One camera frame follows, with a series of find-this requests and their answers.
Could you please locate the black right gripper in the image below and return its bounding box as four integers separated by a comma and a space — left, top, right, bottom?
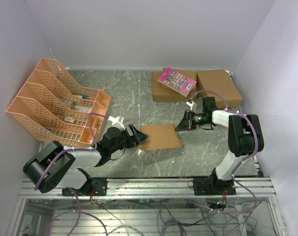
175, 110, 209, 131

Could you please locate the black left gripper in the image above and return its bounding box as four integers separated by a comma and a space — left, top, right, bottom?
109, 123, 148, 153

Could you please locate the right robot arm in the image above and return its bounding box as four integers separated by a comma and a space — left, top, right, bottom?
175, 97, 264, 195

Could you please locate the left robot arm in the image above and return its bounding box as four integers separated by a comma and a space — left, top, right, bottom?
23, 124, 149, 196

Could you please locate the closed cardboard box under book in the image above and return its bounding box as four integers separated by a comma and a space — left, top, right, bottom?
152, 68, 197, 102

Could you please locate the large closed cardboard box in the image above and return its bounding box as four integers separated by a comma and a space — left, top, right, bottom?
196, 69, 243, 108

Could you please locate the pink book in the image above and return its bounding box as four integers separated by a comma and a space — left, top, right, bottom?
157, 67, 197, 97

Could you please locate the orange plastic file organizer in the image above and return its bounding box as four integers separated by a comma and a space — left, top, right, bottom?
6, 58, 112, 148

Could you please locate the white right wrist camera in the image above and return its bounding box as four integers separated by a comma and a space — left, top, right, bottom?
186, 99, 197, 113

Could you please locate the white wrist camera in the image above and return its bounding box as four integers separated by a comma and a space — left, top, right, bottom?
108, 116, 125, 131
186, 99, 197, 113

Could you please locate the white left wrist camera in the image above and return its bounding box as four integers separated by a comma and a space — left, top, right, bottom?
108, 116, 125, 131

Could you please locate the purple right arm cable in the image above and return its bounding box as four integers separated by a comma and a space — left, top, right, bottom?
188, 89, 260, 214

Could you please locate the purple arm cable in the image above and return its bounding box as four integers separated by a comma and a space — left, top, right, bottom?
34, 113, 110, 234
188, 89, 260, 214

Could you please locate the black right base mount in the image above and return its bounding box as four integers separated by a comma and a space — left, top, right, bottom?
193, 177, 236, 196

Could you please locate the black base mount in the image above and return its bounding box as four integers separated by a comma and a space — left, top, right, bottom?
193, 177, 236, 196
62, 178, 108, 196

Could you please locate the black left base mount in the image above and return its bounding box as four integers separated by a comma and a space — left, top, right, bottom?
62, 178, 108, 196

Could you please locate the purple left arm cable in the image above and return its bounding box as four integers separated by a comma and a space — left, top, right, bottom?
34, 113, 110, 234

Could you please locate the aluminium mounting rail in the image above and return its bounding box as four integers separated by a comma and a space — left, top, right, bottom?
18, 177, 276, 199

